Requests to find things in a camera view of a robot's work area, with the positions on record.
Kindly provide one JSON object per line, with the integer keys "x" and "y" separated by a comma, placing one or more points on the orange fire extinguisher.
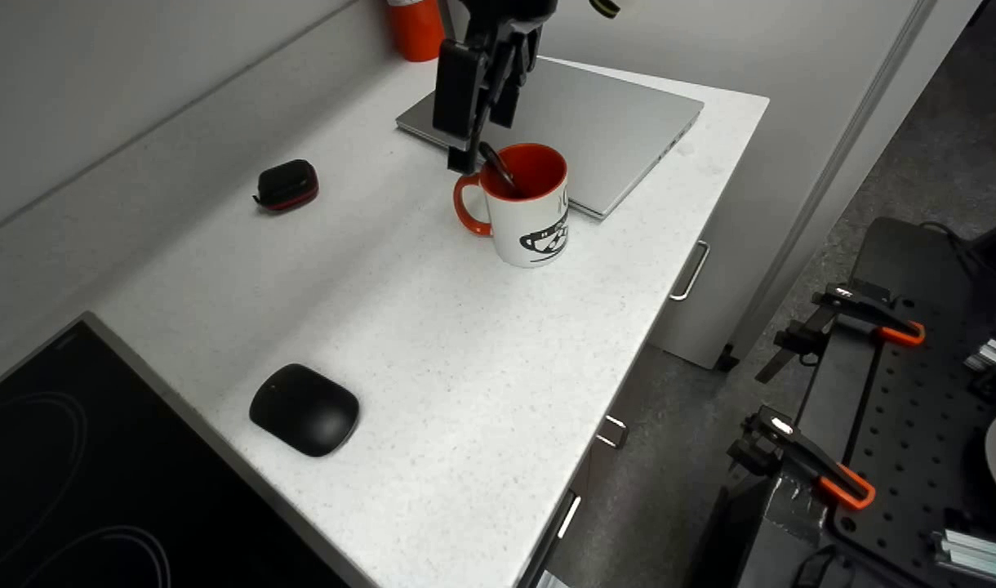
{"x": 416, "y": 28}

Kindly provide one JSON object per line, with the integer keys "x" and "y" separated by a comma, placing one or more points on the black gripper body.
{"x": 508, "y": 16}

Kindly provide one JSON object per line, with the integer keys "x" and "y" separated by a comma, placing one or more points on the black computer mouse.
{"x": 305, "y": 411}

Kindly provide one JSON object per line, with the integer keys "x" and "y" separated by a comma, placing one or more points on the aluminium extrusion bar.
{"x": 993, "y": 356}
{"x": 981, "y": 555}

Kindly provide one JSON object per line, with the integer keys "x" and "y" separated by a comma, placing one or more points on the small black earbuds case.
{"x": 286, "y": 185}

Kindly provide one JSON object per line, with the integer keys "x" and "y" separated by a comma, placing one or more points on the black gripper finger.
{"x": 515, "y": 82}
{"x": 461, "y": 99}

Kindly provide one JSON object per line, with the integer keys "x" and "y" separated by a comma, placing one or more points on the white orange printed mug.
{"x": 531, "y": 222}

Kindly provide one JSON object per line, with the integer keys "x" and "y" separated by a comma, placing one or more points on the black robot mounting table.
{"x": 910, "y": 435}

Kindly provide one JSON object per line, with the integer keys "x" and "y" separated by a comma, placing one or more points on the black induction cooktop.
{"x": 83, "y": 477}

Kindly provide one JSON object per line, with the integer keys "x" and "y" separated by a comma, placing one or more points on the silver closed laptop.
{"x": 615, "y": 125}

